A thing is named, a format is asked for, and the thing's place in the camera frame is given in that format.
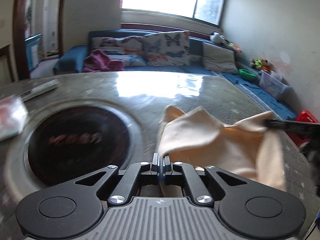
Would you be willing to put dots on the green plastic bowl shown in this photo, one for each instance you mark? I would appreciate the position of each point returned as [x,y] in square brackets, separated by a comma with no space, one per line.
[247,75]

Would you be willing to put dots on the round black induction cooktop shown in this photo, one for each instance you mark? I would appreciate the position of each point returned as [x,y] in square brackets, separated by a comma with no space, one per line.
[76,141]

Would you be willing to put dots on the large butterfly print pillow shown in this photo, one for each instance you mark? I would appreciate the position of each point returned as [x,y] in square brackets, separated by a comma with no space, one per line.
[167,48]

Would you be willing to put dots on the brown green plush toys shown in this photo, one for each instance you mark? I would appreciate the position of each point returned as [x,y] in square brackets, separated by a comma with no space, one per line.
[261,65]

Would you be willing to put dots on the white red plastic packet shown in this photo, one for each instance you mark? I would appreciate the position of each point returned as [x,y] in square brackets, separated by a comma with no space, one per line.
[13,117]

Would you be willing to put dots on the clear plastic storage box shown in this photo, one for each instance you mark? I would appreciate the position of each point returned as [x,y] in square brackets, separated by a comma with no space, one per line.
[273,86]

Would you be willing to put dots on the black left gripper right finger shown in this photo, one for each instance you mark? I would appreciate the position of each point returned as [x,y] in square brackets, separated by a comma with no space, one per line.
[187,178]

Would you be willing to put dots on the pink cloth on sofa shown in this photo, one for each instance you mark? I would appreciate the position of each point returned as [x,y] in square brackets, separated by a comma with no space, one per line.
[98,61]

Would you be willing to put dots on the grey plain pillow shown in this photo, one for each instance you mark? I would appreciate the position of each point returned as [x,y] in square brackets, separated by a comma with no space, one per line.
[218,59]

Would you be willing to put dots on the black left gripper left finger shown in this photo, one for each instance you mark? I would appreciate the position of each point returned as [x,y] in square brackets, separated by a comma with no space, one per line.
[133,179]

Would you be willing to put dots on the cream fleece garment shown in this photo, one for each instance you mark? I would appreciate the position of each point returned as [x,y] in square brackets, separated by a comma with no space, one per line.
[246,148]

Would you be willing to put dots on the white black plush toy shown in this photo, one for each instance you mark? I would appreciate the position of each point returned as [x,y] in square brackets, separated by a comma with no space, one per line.
[217,38]

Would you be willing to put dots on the small butterfly print pillow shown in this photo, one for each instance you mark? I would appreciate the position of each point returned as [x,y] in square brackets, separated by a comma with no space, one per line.
[127,49]

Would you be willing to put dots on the blue corner sofa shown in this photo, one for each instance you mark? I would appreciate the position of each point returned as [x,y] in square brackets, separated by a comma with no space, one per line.
[73,62]

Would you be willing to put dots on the light blue cabinet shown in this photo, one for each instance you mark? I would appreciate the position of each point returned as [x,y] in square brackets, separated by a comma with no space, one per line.
[32,51]

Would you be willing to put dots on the red plastic stool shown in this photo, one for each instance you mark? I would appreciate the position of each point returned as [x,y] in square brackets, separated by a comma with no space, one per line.
[301,134]

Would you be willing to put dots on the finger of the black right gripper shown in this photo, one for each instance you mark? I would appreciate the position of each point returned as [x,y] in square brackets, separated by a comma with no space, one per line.
[291,126]

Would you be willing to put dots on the brown wooden door frame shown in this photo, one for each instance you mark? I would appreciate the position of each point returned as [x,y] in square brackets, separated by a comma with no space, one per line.
[18,26]

